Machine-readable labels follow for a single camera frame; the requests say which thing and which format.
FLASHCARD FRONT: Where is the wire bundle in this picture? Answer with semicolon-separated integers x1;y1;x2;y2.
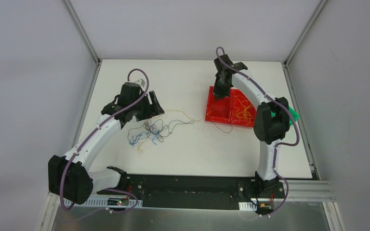
127;118;196;154

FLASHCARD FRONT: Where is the yellow wire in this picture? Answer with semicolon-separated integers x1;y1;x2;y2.
234;97;255;123

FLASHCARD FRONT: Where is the black wire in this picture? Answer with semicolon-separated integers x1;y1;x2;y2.
213;119;234;134

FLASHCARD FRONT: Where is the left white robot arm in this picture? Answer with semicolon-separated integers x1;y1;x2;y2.
48;79;165;205

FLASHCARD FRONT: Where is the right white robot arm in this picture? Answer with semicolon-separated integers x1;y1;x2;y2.
212;54;291;197

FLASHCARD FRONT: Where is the left red bin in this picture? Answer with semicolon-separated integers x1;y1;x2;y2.
205;86;232;124

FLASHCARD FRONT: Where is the red bin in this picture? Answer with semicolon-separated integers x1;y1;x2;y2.
205;86;232;124
230;89;256;128

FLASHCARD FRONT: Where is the right red bin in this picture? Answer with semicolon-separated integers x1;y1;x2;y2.
230;89;256;128

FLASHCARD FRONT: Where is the green plastic bin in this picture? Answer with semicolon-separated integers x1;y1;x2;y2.
289;106;300;126

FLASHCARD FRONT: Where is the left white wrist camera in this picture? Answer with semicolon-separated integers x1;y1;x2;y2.
134;79;147;91

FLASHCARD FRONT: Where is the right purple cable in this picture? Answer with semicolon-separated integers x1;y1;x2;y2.
215;46;301;218

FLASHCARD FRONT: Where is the purple cable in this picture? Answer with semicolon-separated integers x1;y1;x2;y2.
215;46;301;218
59;68;150;214

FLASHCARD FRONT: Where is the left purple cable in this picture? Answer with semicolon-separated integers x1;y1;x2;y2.
59;68;150;214

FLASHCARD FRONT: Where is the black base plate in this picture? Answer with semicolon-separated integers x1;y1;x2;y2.
114;174;285;210

